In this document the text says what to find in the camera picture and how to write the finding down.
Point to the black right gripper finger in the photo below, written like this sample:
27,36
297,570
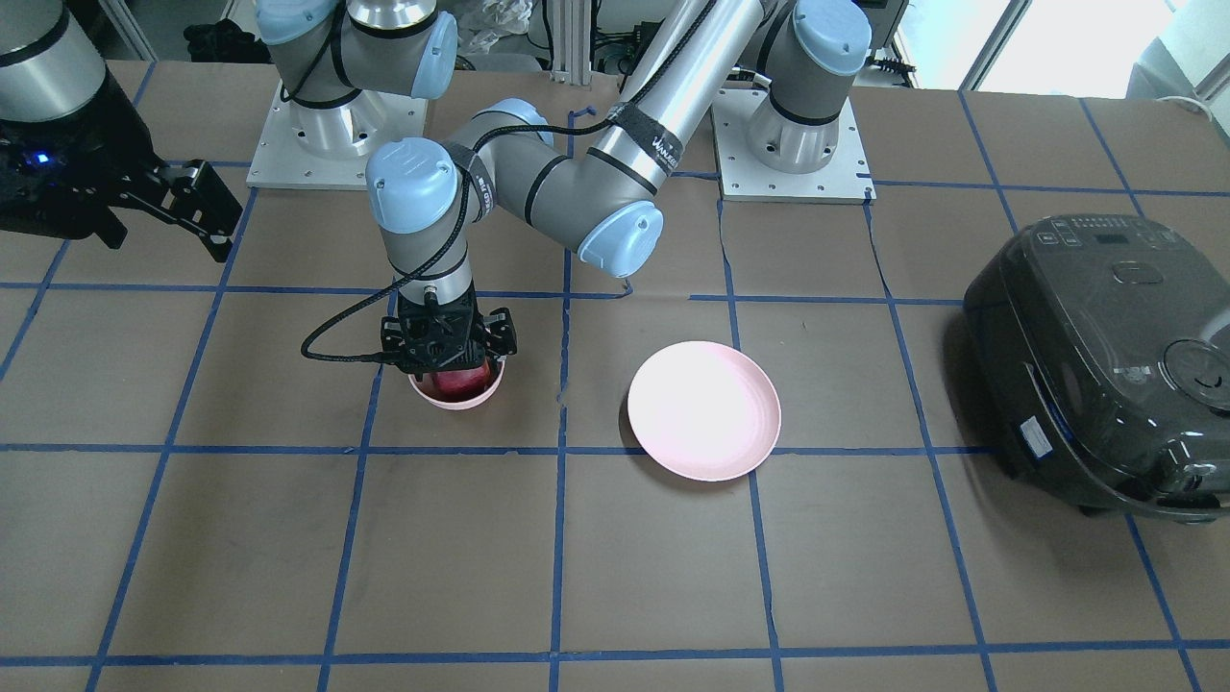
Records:
219,242
110,230

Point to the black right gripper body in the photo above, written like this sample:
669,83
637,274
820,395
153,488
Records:
108,146

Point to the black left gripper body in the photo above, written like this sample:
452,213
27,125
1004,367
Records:
501,335

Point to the red apple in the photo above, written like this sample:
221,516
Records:
460,385

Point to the small pink bowl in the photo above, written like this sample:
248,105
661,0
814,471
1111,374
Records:
422,386

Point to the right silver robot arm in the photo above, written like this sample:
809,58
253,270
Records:
326,52

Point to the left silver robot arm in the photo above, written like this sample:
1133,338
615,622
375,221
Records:
591,189

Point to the pink plate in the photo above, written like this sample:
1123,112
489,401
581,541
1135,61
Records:
704,411

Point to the dark grey rice cooker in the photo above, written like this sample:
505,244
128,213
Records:
1103,340

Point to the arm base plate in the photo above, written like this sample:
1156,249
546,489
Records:
765,158
302,148

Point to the aluminium frame post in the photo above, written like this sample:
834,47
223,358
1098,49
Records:
571,32

